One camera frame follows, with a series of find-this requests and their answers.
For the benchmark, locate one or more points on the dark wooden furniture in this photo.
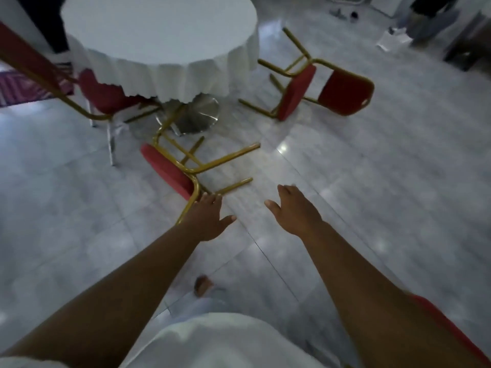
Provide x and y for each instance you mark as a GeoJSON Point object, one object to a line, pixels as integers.
{"type": "Point", "coordinates": [468, 45]}

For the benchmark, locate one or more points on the red navy striped rug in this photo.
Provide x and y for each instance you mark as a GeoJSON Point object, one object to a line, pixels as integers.
{"type": "Point", "coordinates": [23, 88]}

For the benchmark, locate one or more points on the white plastic bag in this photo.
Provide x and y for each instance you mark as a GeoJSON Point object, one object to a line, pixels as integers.
{"type": "Point", "coordinates": [393, 41]}

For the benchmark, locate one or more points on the person's right hand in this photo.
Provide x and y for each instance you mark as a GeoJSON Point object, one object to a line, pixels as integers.
{"type": "Point", "coordinates": [297, 214]}

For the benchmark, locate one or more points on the person's left hand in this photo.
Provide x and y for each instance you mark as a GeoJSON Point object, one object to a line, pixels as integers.
{"type": "Point", "coordinates": [205, 220]}

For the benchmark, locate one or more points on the person's right forearm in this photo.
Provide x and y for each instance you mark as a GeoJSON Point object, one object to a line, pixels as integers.
{"type": "Point", "coordinates": [376, 302]}

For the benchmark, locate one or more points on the red gold chair legs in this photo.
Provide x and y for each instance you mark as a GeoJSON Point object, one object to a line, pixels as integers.
{"type": "Point", "coordinates": [103, 95]}

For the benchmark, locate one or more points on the round table white tablecloth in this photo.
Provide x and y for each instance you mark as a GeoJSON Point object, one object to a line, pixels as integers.
{"type": "Point", "coordinates": [153, 30]}

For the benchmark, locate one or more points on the person's left foot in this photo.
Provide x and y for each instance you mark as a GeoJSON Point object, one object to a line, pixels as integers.
{"type": "Point", "coordinates": [202, 285]}

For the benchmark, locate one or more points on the red cushioned gold frame chair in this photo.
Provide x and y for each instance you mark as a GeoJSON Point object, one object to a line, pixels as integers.
{"type": "Point", "coordinates": [168, 172]}
{"type": "Point", "coordinates": [345, 91]}

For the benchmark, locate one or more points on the person's left forearm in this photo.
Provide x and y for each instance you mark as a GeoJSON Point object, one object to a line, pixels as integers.
{"type": "Point", "coordinates": [107, 310]}

